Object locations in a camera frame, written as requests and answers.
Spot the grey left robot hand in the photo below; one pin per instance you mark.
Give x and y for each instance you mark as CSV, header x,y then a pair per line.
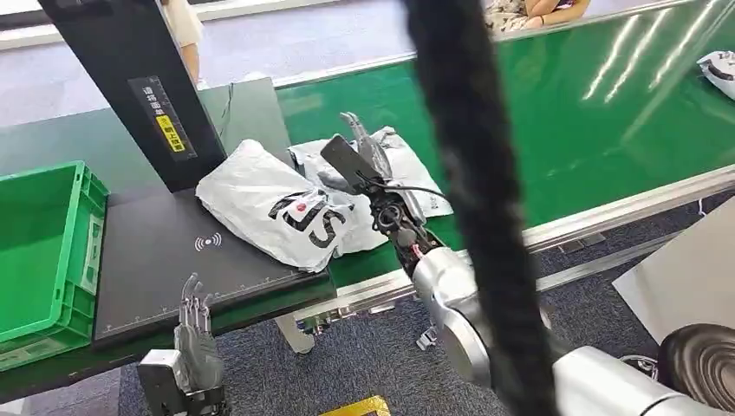
x,y
198,350

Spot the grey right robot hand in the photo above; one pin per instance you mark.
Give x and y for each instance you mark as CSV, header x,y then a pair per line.
x,y
350,163

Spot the plain white grey parcel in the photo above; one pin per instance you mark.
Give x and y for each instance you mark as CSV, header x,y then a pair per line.
x,y
410,166

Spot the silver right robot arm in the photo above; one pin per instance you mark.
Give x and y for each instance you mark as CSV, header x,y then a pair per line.
x,y
448,287

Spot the black scanning platform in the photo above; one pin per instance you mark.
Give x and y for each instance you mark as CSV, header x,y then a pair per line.
x,y
166,270

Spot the grey metal platform leg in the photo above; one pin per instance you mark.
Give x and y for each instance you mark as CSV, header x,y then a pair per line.
x,y
295,336

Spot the white parcel with black print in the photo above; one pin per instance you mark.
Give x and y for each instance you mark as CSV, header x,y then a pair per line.
x,y
252,195

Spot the yellow floor tape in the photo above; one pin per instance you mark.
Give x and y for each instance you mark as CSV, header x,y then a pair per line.
x,y
359,407

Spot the green plastic crate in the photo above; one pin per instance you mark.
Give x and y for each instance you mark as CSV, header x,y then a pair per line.
x,y
34,258

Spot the person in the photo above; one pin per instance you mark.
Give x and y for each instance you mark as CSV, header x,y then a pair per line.
x,y
185,29
545,11

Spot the green conveyor belt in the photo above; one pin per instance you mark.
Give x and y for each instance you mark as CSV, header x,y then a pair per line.
x,y
574,126

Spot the white board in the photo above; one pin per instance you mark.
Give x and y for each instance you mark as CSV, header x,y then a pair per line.
x,y
683,275

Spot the white parcel with black stripe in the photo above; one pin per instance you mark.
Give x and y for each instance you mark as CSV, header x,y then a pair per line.
x,y
720,72

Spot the black ribbed round cover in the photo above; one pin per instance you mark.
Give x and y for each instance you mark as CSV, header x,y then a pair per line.
x,y
703,364

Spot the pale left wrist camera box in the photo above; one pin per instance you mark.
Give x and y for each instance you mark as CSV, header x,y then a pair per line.
x,y
161,379

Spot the yellow sticker on post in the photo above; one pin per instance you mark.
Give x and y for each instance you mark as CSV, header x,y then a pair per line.
x,y
171,134

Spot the black scanner post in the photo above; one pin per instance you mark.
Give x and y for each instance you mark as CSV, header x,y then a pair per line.
x,y
120,57

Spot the aluminium conveyor frame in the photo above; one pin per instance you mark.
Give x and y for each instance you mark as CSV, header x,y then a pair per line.
x,y
603,221

